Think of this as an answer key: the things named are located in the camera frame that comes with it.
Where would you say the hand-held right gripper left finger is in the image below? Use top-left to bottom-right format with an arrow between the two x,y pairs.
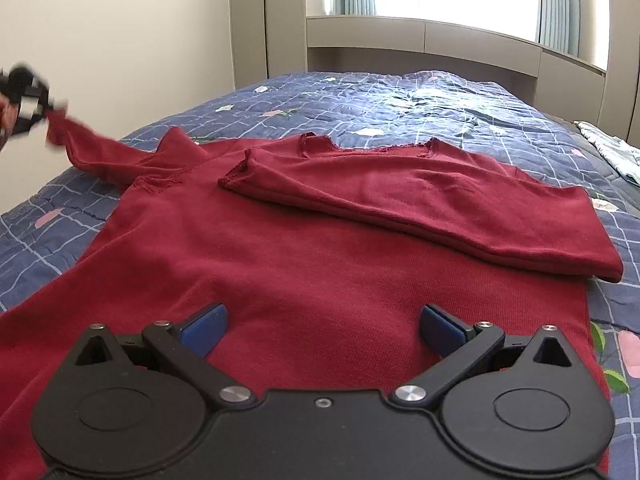
75,302 -> 256,408

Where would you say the dark red knit sweater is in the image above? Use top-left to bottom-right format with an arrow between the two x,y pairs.
0,112 -> 623,480

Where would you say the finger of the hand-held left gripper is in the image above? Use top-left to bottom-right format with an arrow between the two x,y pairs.
36,96 -> 71,120

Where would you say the light patterned folded cloth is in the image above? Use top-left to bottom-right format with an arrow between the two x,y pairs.
572,120 -> 640,186

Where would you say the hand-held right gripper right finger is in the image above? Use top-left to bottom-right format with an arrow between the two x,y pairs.
390,304 -> 576,408

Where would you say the beige bed surround cabinet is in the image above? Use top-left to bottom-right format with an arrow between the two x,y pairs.
227,0 -> 640,147

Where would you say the blue floral checked quilt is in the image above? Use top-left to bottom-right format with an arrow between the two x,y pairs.
0,70 -> 640,480

